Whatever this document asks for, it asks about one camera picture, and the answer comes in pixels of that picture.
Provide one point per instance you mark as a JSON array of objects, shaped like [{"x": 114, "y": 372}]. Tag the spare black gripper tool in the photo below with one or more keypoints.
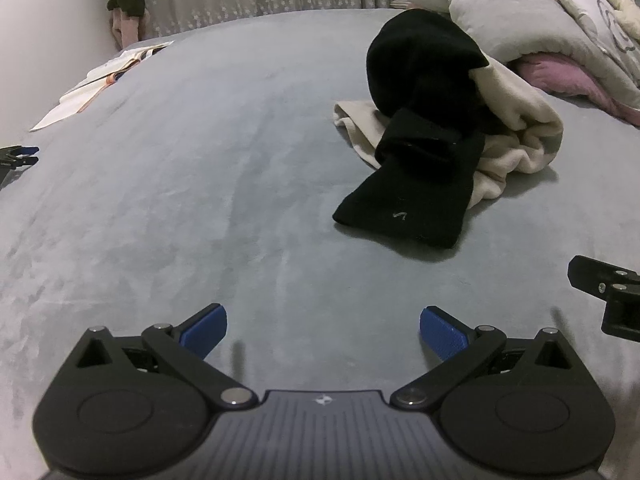
[{"x": 15, "y": 159}]

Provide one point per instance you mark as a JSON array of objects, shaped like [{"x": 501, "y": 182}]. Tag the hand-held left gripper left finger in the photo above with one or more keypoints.
[{"x": 205, "y": 332}]

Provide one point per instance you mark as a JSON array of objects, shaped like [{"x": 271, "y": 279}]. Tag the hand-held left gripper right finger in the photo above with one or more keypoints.
[{"x": 442, "y": 332}]

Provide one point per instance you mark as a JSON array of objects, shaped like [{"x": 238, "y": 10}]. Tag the cream shirt with black sleeves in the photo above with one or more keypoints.
[{"x": 425, "y": 90}]

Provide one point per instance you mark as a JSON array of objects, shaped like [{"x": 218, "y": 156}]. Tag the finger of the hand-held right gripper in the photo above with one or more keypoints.
[{"x": 590, "y": 275}]

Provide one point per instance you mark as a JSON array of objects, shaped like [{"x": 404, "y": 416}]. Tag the grey cartoon-print pillow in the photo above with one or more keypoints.
[{"x": 575, "y": 5}]

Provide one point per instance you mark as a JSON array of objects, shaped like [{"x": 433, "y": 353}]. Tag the grey and pink folded duvet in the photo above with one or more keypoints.
[{"x": 480, "y": 5}]

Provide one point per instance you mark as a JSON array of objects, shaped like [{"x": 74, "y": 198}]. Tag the open book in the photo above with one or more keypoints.
[{"x": 100, "y": 77}]

